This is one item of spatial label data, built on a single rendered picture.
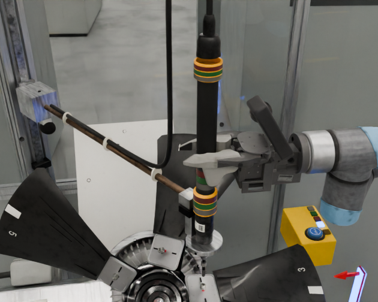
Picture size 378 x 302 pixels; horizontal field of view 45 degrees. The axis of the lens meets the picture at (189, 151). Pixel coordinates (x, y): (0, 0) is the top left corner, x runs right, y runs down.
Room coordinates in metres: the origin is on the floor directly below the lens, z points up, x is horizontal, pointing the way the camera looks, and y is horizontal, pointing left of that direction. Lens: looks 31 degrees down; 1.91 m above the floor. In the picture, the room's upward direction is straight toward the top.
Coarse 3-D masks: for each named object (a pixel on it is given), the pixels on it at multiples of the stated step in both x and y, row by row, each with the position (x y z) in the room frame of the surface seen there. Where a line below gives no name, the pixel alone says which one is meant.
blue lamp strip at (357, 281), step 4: (360, 272) 0.70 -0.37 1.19; (356, 276) 0.71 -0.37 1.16; (360, 276) 0.70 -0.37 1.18; (356, 280) 0.71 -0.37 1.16; (360, 280) 0.70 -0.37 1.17; (356, 284) 0.70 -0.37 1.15; (360, 284) 0.69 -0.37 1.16; (352, 288) 0.71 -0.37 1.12; (356, 288) 0.70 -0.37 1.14; (352, 292) 0.71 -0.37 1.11; (356, 292) 0.70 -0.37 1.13; (352, 296) 0.71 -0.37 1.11; (356, 296) 0.69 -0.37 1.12; (352, 300) 0.70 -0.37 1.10
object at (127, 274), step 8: (112, 256) 0.66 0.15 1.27; (112, 264) 0.66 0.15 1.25; (120, 264) 0.65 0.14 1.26; (104, 272) 0.67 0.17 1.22; (112, 272) 0.66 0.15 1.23; (120, 272) 0.65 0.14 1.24; (128, 272) 0.65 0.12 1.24; (136, 272) 0.64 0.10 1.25; (104, 280) 0.67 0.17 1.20; (120, 280) 0.66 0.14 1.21; (128, 280) 0.65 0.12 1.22; (120, 288) 0.66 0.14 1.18
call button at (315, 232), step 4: (308, 228) 0.96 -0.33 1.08; (312, 228) 0.96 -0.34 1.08; (316, 228) 0.96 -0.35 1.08; (308, 232) 0.95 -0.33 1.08; (312, 232) 0.95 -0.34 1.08; (316, 232) 0.95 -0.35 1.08; (320, 232) 0.95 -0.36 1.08; (312, 236) 0.94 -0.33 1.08; (316, 236) 0.93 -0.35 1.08; (320, 236) 0.94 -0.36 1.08
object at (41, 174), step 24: (24, 192) 0.72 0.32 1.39; (48, 192) 0.71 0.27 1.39; (24, 216) 0.71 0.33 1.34; (48, 216) 0.69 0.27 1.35; (72, 216) 0.69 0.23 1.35; (0, 240) 0.71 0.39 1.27; (24, 240) 0.70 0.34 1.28; (48, 240) 0.69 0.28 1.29; (72, 240) 0.67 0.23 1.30; (96, 240) 0.67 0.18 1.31; (48, 264) 0.69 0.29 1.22; (72, 264) 0.68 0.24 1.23; (96, 264) 0.66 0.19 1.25
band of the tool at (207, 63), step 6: (198, 60) 0.67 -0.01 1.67; (204, 60) 0.67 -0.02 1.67; (210, 60) 0.67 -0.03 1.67; (216, 60) 0.67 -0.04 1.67; (222, 60) 0.65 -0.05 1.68; (204, 66) 0.63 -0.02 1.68; (210, 66) 0.63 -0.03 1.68; (216, 66) 0.63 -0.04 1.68; (204, 72) 0.63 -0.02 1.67; (210, 72) 0.63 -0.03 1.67
